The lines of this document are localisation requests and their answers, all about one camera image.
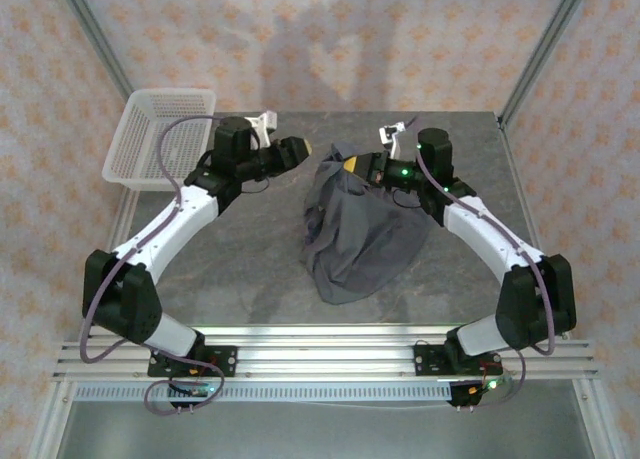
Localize grey t-shirt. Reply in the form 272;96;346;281
299;141;434;307

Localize white perforated plastic basket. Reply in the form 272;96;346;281
101;87;217;192

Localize small green circuit board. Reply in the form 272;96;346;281
478;373;517;393
167;381;217;398

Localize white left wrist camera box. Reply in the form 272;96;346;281
244;110;279;148

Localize silver camera mount bracket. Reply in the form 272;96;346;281
378;122;410;161

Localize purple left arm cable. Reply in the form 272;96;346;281
79;114;264;417

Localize aluminium frame post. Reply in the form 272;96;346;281
498;0;594;130
58;0;134;101

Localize aluminium mounting rail beam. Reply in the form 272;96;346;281
52;323;600;381

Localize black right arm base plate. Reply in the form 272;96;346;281
413;341;502;379

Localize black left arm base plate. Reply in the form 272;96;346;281
147;345;238;379

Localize slotted grey cable duct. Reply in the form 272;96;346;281
74;382;454;403

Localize black controller bracket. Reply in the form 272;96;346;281
448;381;489;412
168;393;212;412

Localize aluminium frame leg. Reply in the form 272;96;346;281
571;378;627;459
27;378;77;459

